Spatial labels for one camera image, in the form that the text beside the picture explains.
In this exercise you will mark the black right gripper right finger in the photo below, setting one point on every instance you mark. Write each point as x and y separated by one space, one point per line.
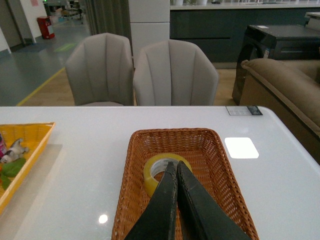
201 218

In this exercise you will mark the grey curtain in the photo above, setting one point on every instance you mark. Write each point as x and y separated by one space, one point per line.
108 16

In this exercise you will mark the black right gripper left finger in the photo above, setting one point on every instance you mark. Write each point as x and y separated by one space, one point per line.
158 221

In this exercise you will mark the yellow woven basket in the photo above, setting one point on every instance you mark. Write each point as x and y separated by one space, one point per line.
35 136

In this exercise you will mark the black appliance cabinet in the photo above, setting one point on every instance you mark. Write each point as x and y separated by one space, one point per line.
278 42

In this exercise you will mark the label sticker on table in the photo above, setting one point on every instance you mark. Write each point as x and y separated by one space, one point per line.
251 110

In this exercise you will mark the white pillar cabinet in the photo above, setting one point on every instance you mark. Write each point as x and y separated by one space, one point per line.
149 23

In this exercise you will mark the yellow clear tape roll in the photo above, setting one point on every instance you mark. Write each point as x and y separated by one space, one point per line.
158 164

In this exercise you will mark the grey chair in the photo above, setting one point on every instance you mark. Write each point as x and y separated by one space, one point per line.
100 71
174 73

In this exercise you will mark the red box on floor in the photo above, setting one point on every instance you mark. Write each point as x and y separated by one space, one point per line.
46 28

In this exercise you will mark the brown sofa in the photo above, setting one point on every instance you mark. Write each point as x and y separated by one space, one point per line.
291 89

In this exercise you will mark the brown wicker basket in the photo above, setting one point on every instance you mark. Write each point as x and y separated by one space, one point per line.
204 152

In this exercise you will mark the grey chair left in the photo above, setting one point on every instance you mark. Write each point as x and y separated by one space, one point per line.
100 71

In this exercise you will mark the grey chair right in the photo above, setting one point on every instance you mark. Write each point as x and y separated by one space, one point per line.
174 73

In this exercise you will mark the dark grey counter cabinet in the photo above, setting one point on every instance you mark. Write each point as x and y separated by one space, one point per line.
218 29

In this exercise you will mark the orange toy carrot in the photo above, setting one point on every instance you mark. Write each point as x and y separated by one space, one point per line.
10 170

